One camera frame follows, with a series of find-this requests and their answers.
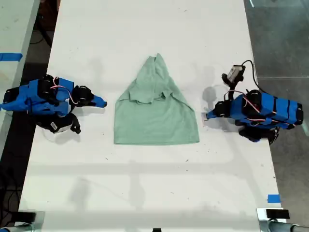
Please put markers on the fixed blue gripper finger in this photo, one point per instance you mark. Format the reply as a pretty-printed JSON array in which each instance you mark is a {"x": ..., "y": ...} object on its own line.
[
  {"x": 100, "y": 99},
  {"x": 211, "y": 112}
]

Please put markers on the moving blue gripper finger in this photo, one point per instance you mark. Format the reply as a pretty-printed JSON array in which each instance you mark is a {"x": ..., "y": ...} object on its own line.
[
  {"x": 99, "y": 105},
  {"x": 210, "y": 117}
]

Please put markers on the pale green T-shirt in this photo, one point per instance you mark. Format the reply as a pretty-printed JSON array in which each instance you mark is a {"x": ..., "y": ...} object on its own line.
[{"x": 157, "y": 120}]

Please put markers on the blue and black arm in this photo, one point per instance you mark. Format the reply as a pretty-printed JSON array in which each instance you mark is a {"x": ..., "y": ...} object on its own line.
[
  {"x": 33, "y": 97},
  {"x": 272, "y": 108}
]

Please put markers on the long blue tape strip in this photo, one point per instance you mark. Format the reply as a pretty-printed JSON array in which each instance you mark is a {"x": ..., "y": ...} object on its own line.
[{"x": 10, "y": 57}]

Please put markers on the short blue tape strip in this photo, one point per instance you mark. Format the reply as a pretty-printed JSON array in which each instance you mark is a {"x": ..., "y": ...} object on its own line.
[{"x": 274, "y": 198}]

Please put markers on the small black box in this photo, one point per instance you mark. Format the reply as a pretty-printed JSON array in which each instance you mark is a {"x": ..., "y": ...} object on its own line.
[
  {"x": 277, "y": 214},
  {"x": 27, "y": 216}
]

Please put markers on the tiny black box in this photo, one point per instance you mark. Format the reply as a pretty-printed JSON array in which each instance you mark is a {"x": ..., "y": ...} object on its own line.
[{"x": 157, "y": 229}]

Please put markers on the grey metal table clamp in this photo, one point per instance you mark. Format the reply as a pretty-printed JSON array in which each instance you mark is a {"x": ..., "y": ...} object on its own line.
[{"x": 39, "y": 221}]

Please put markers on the short black camera stalk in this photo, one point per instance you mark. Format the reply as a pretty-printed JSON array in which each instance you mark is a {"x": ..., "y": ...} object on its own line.
[
  {"x": 76, "y": 125},
  {"x": 232, "y": 89}
]

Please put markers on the black camera box grey face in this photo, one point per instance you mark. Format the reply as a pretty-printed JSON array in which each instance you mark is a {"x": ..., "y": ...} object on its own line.
[{"x": 234, "y": 73}]

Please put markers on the black camera box white label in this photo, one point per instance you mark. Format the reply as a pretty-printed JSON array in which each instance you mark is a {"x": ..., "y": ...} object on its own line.
[{"x": 56, "y": 125}]

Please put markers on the silver metal table bracket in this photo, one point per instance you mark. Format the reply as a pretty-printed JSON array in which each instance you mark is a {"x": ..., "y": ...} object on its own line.
[{"x": 261, "y": 217}]

